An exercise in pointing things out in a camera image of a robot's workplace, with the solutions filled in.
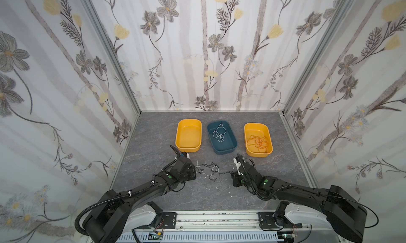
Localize teal plastic tray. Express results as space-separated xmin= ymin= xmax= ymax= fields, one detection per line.
xmin=207 ymin=120 xmax=238 ymax=155

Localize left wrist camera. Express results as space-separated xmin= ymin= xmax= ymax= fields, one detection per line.
xmin=180 ymin=152 xmax=190 ymax=159

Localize right yellow plastic tray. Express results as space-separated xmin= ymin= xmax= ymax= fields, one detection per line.
xmin=244 ymin=123 xmax=273 ymax=158

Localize white thin cable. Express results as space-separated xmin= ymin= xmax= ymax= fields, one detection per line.
xmin=211 ymin=122 xmax=227 ymax=144

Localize yellow plastic tray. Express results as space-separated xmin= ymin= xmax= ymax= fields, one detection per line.
xmin=176 ymin=119 xmax=202 ymax=153
xmin=244 ymin=123 xmax=273 ymax=158

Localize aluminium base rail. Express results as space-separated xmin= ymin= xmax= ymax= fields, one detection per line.
xmin=118 ymin=210 xmax=345 ymax=243

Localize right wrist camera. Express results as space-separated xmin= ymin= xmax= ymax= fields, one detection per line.
xmin=233 ymin=157 xmax=242 ymax=175

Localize left yellow plastic tray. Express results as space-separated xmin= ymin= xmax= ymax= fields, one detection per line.
xmin=176 ymin=119 xmax=202 ymax=153

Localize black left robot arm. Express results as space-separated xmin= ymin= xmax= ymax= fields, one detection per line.
xmin=75 ymin=146 xmax=196 ymax=243

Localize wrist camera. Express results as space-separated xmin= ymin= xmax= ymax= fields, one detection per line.
xmin=233 ymin=157 xmax=242 ymax=175
xmin=180 ymin=152 xmax=190 ymax=159

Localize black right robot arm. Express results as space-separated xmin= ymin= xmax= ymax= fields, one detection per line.
xmin=232 ymin=154 xmax=371 ymax=243

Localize black white cables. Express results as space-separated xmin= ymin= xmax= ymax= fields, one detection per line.
xmin=195 ymin=160 xmax=235 ymax=182

